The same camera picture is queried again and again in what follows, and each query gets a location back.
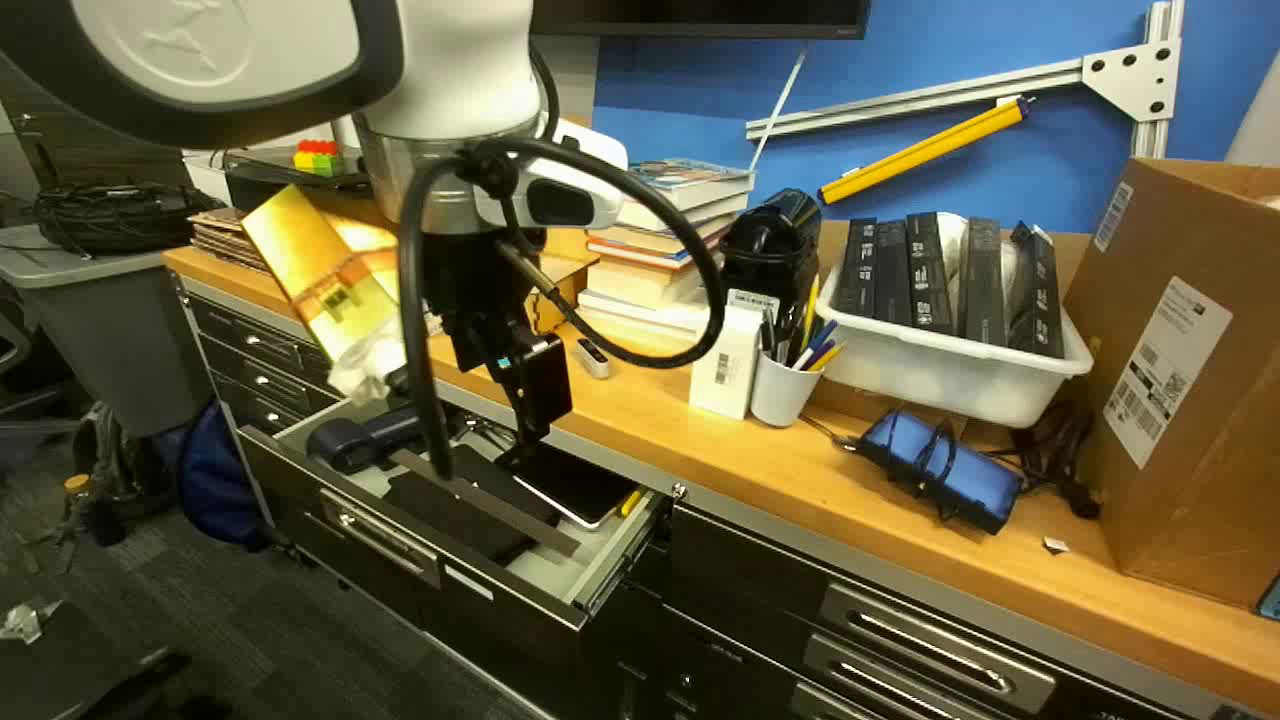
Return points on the grey plastic cart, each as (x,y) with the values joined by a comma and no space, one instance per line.
(106,335)

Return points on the black tool cabinet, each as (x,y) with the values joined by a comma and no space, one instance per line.
(747,613)

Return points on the white pen cup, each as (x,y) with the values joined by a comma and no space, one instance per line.
(783,394)

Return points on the black case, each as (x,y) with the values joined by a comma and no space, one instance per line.
(364,437)

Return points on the yellow booklet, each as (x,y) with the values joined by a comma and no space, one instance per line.
(325,280)

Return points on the yellow black bar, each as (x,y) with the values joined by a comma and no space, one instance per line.
(921,148)

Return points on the blue pen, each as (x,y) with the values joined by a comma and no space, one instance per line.
(818,342)

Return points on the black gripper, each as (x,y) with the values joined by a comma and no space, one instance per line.
(477,300)

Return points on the black desktop device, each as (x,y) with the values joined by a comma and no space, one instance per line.
(775,244)

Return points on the red edged book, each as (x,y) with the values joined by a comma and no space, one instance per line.
(653,240)

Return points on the grey cover magazine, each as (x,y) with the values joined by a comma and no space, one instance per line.
(692,187)

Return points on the blue backpack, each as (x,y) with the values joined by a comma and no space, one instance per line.
(221,480)

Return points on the white thick book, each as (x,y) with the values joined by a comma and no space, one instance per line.
(640,297)

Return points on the aluminium rail frame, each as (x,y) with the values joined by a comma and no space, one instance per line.
(935,97)

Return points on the black tablet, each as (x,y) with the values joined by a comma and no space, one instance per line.
(583,484)

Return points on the black wall monitor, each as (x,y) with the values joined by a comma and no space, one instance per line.
(701,19)

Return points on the black foam pad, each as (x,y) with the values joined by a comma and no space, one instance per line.
(452,520)

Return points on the blue zippered pouch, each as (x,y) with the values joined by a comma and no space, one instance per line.
(942,465)

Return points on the black bag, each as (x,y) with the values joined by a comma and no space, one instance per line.
(113,221)

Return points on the small white carton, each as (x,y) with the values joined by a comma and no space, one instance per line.
(727,363)

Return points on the yellow pencil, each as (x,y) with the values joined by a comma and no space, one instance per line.
(633,505)

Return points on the white black Franka robot arm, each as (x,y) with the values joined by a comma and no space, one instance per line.
(452,67)

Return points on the small grey block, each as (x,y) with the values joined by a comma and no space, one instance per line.
(592,363)

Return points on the black cabinet drawer with tools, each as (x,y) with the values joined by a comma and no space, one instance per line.
(533,566)

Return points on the dark book stack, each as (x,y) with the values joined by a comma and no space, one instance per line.
(226,237)

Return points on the thin white rod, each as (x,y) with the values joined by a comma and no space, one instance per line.
(778,117)

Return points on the crumpled white paper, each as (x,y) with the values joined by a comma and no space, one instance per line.
(26,622)

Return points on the colourful puzzle cube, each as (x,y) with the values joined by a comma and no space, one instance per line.
(318,156)

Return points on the brown cardboard box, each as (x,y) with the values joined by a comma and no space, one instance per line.
(1202,402)

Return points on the white plastic bin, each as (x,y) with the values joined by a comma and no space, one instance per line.
(935,372)

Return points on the black flat component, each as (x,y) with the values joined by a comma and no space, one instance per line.
(1037,294)
(921,275)
(856,275)
(984,280)

